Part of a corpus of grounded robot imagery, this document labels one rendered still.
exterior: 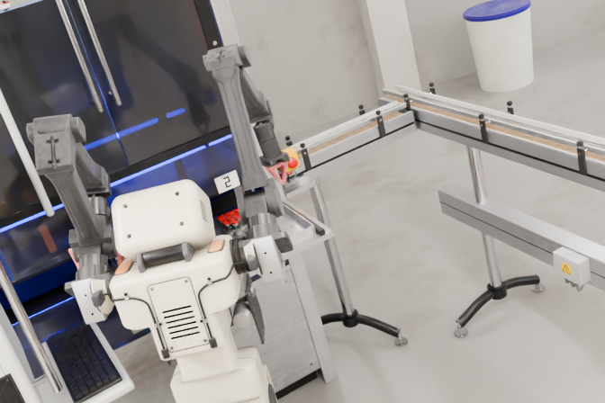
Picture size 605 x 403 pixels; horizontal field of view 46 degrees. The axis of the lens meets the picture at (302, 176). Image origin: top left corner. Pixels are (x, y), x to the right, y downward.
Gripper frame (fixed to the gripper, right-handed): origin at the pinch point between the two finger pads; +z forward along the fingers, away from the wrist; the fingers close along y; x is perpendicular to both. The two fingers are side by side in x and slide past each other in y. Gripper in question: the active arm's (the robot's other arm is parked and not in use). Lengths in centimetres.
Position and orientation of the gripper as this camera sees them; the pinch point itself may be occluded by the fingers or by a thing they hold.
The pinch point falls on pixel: (282, 182)
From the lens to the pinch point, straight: 225.0
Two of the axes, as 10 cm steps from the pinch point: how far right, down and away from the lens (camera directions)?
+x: -8.5, 4.1, -3.3
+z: 3.2, 9.0, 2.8
